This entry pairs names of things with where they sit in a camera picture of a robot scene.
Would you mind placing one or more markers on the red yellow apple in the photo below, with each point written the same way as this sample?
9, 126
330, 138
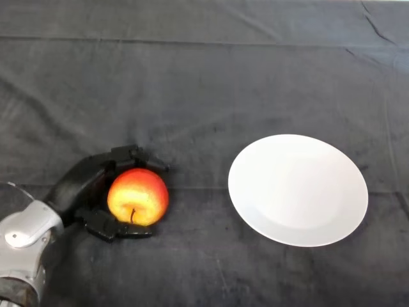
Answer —
140, 192

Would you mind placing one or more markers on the black cloth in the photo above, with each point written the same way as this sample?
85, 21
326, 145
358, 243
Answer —
204, 80

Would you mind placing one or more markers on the white round plate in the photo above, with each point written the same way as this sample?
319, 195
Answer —
297, 192

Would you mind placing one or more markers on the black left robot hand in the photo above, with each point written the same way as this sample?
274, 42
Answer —
76, 182

